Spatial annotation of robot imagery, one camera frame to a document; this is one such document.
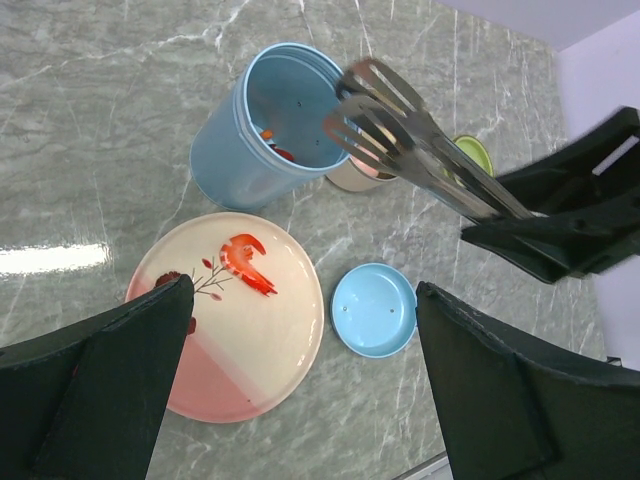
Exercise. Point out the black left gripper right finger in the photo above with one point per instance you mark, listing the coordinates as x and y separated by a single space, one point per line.
513 406

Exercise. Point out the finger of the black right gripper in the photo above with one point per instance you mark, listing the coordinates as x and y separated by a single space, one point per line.
600 165
570 244

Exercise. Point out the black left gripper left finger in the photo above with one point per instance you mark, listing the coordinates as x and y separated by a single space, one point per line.
87 401

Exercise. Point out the green round lid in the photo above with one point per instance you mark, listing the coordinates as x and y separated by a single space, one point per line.
473 148

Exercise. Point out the steel food tongs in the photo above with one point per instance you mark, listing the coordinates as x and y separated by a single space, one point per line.
381 112

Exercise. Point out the beige steel bowl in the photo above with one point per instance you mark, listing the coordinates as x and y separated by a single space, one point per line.
349 178

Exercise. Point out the red toy sausage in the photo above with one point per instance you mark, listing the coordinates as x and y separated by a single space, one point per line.
283 153

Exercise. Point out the pink toy egg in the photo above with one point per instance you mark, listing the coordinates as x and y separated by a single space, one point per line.
366 162

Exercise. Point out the tall blue lunch container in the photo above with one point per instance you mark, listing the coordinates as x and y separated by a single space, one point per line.
288 88

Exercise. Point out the pink and cream plate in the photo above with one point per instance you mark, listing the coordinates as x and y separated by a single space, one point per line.
244 352

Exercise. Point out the red toy shrimp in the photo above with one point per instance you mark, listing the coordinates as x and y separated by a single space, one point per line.
236 256

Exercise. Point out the aluminium mounting rail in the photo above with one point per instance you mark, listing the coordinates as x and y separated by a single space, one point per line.
436 468

